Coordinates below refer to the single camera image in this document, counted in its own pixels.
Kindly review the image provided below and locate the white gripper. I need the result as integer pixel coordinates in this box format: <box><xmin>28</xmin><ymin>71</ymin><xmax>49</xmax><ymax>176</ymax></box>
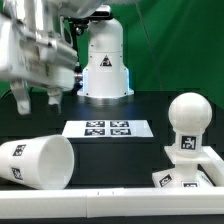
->
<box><xmin>0</xmin><ymin>15</ymin><xmax>77</xmax><ymax>115</ymax></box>

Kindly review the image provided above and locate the white front rail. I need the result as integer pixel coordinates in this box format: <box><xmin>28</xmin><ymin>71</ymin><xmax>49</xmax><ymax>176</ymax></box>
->
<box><xmin>0</xmin><ymin>187</ymin><xmax>224</xmax><ymax>219</ymax></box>

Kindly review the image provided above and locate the white right rail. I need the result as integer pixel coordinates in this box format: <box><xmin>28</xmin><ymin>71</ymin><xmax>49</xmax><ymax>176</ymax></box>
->
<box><xmin>202</xmin><ymin>146</ymin><xmax>224</xmax><ymax>187</ymax></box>

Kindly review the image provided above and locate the black camera on stand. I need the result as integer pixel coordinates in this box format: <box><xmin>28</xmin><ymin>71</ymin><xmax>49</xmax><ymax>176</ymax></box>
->
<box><xmin>91</xmin><ymin>5</ymin><xmax>112</xmax><ymax>19</ymax></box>

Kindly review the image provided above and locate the white rail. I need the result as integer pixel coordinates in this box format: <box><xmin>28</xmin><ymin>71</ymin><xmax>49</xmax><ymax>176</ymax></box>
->
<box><xmin>202</xmin><ymin>146</ymin><xmax>224</xmax><ymax>187</ymax></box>
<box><xmin>0</xmin><ymin>187</ymin><xmax>224</xmax><ymax>219</ymax></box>

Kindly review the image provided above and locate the white conical lamp shade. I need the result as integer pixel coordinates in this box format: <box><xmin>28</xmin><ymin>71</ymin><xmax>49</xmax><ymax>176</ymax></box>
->
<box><xmin>0</xmin><ymin>135</ymin><xmax>75</xmax><ymax>190</ymax></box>

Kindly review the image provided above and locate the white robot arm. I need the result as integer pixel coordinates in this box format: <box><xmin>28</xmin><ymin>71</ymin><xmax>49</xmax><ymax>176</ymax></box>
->
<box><xmin>0</xmin><ymin>0</ymin><xmax>133</xmax><ymax>115</ymax></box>

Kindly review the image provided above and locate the marker sheet on table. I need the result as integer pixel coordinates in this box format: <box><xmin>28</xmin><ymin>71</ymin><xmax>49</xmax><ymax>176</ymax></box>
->
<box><xmin>62</xmin><ymin>120</ymin><xmax>154</xmax><ymax>138</ymax></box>

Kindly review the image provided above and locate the white lamp base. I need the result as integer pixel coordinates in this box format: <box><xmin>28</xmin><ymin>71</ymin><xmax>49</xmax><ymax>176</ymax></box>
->
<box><xmin>152</xmin><ymin>146</ymin><xmax>213</xmax><ymax>188</ymax></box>

